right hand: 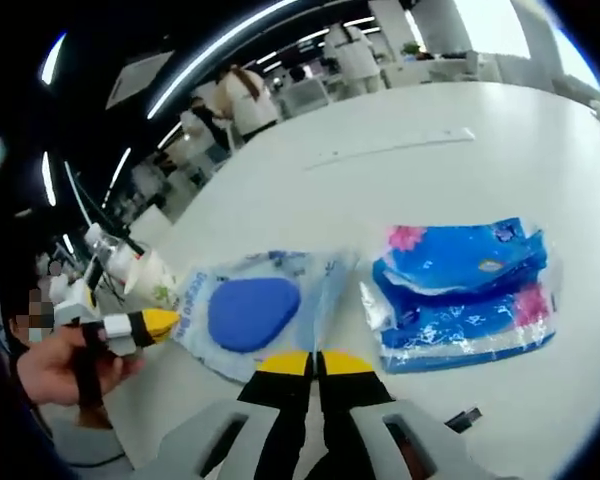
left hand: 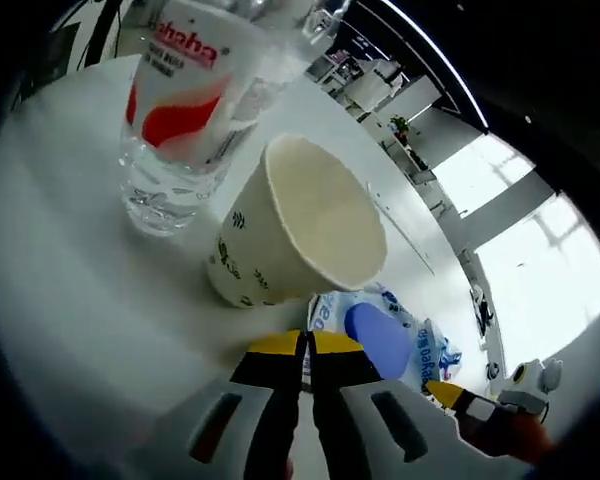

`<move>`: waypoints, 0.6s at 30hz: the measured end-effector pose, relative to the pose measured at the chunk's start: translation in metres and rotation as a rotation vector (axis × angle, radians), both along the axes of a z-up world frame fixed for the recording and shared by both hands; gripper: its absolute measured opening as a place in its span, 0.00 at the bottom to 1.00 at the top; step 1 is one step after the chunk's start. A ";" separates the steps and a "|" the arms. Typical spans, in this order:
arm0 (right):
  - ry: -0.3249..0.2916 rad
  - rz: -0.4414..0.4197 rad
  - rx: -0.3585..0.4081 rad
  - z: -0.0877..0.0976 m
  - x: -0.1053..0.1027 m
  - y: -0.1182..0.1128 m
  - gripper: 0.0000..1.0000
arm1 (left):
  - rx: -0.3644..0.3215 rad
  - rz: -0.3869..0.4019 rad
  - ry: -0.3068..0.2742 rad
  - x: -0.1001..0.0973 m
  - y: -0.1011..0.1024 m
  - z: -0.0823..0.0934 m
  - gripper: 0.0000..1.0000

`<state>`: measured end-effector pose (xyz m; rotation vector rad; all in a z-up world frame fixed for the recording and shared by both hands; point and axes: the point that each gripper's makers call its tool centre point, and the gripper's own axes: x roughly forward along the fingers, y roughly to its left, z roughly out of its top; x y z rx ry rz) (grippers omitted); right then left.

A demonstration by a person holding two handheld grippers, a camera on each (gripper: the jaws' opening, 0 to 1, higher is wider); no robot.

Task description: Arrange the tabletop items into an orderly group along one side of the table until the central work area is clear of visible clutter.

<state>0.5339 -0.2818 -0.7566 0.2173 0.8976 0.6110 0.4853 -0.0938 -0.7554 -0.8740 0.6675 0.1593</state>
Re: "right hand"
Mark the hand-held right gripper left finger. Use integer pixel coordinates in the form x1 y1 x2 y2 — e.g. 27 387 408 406
147 349 314 480

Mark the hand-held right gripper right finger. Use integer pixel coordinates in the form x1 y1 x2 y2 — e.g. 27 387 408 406
315 349 491 480

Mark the white paper cup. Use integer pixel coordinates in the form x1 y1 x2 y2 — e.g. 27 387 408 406
123 249 181 309

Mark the clear plastic bottle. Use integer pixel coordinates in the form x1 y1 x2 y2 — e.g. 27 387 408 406
84 222 136 281

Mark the clear bag with blue item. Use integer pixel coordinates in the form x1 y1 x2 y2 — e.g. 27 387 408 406
179 247 361 384

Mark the black cable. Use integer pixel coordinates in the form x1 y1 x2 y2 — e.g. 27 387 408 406
447 407 484 434

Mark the blue flowered tissue pack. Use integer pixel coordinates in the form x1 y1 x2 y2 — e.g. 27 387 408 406
359 217 564 376

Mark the person's left hand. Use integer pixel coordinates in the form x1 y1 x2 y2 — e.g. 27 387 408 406
17 324 146 407

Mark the white table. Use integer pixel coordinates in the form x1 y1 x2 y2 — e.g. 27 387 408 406
94 79 600 471

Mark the ceiling air conditioner panel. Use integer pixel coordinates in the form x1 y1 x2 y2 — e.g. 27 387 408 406
104 49 176 109

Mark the white power strip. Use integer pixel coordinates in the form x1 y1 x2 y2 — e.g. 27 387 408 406
304 127 476 171

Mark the long ceiling light strip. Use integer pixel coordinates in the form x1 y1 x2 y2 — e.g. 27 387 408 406
147 0 301 121

